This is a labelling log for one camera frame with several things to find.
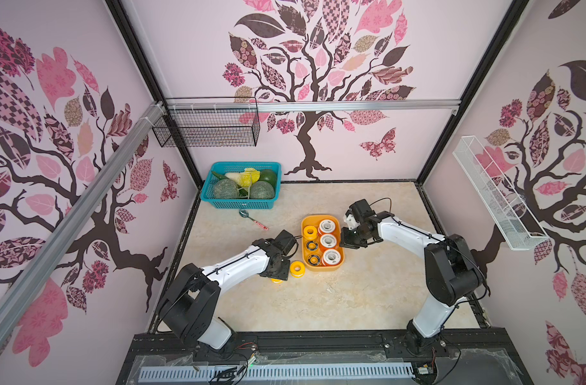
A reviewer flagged yellow black tape roll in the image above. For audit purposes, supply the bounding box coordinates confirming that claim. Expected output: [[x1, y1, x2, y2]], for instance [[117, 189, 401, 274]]
[[306, 241, 319, 252], [308, 254, 321, 266]]

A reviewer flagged orange white sealing tape roll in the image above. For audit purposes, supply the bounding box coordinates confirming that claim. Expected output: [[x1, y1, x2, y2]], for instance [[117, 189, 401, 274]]
[[319, 234, 338, 250], [319, 219, 337, 235], [322, 249, 342, 266]]

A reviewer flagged yellow plastic storage box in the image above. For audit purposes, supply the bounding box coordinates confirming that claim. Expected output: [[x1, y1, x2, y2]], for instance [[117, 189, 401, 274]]
[[300, 214, 346, 273]]

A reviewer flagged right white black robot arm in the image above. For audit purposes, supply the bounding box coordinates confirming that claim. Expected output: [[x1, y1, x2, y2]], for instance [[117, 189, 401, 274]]
[[339, 199, 485, 356]]

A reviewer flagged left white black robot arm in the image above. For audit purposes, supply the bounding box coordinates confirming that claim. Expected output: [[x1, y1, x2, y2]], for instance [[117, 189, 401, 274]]
[[156, 230, 299, 351]]

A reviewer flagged green pumpkin right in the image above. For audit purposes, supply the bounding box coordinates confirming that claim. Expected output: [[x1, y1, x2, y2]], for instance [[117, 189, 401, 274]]
[[249, 181, 275, 200]]

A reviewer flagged green pumpkin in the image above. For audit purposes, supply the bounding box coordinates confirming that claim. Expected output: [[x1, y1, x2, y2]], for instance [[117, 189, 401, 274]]
[[249, 181, 275, 200], [212, 178, 240, 200]]

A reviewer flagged green round fruit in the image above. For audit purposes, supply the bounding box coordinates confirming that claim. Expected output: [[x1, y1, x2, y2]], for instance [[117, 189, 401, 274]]
[[258, 169, 278, 189]]

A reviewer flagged yellow white vegetable toy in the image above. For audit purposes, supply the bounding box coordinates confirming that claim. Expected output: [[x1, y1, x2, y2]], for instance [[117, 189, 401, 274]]
[[225, 168, 260, 189]]

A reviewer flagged green pumpkin left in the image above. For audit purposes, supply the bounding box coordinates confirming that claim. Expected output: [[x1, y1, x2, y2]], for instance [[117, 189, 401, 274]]
[[212, 178, 240, 200]]

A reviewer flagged teal plastic basket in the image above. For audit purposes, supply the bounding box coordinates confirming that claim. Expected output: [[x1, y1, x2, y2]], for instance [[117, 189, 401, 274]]
[[201, 161, 282, 210]]

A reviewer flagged small spoon with red handle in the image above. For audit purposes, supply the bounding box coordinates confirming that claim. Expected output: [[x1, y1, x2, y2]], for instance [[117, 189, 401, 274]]
[[238, 210, 269, 231]]

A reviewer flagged white slotted cable duct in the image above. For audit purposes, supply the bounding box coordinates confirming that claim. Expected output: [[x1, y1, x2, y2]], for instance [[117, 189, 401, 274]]
[[137, 363, 415, 384]]

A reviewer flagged black wire wall basket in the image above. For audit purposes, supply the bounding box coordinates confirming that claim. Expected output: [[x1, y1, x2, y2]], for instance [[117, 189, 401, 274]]
[[153, 96, 260, 148]]

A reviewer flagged aluminium rail on back wall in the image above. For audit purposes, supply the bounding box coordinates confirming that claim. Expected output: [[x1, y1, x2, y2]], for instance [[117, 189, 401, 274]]
[[167, 98, 461, 113]]

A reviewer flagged aluminium rail on wall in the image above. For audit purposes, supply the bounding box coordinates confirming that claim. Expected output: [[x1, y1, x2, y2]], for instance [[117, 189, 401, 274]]
[[167, 98, 461, 113], [0, 102, 166, 349]]

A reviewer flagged white wire wall shelf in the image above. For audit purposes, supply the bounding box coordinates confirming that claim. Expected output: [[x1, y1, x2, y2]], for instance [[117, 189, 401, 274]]
[[453, 136, 550, 251]]

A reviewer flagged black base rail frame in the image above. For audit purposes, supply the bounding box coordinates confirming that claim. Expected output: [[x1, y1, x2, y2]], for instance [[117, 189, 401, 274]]
[[116, 327, 533, 384]]

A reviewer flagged aluminium rail on left wall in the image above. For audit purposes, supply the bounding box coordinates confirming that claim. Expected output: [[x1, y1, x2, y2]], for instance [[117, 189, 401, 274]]
[[0, 102, 166, 349]]

